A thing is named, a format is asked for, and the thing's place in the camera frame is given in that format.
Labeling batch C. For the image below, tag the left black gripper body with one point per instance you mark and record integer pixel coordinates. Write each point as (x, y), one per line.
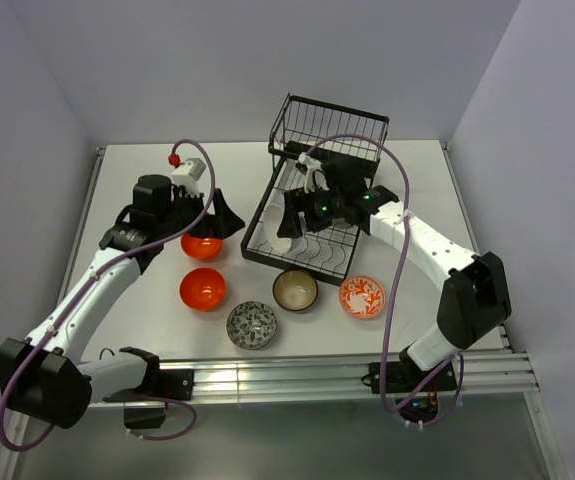
(185, 210)

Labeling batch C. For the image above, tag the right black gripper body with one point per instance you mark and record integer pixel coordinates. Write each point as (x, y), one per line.
(320, 208)

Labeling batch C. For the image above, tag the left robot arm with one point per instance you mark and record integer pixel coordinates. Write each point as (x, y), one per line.
(43, 375)

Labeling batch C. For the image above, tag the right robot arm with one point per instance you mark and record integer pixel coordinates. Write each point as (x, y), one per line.
(474, 297)

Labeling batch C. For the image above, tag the far orange bowl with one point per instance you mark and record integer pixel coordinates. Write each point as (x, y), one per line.
(201, 249)

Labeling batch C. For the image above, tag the brown beige bowl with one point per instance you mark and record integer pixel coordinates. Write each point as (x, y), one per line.
(295, 291)

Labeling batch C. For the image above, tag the near orange bowl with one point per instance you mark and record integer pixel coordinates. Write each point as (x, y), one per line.
(203, 289)

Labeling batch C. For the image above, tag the orange white patterned bowl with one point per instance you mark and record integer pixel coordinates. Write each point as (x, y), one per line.
(362, 297)

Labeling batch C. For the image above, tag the black white patterned bowl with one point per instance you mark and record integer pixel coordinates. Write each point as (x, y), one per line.
(251, 325)

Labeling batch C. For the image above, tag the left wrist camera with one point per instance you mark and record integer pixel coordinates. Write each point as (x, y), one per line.
(186, 174)

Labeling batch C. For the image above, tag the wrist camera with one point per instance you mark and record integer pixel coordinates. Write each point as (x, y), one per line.
(186, 174)
(308, 167)

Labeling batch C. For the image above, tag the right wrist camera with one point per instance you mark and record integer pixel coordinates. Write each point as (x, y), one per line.
(308, 167)

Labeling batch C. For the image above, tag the black wire dish rack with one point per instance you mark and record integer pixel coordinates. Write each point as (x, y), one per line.
(348, 135)

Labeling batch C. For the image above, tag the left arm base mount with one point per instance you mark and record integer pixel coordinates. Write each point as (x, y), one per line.
(161, 410)

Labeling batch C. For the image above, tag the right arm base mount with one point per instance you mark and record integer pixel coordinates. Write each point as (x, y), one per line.
(401, 378)

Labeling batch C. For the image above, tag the aluminium mounting rail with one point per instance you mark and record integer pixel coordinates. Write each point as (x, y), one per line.
(329, 378)

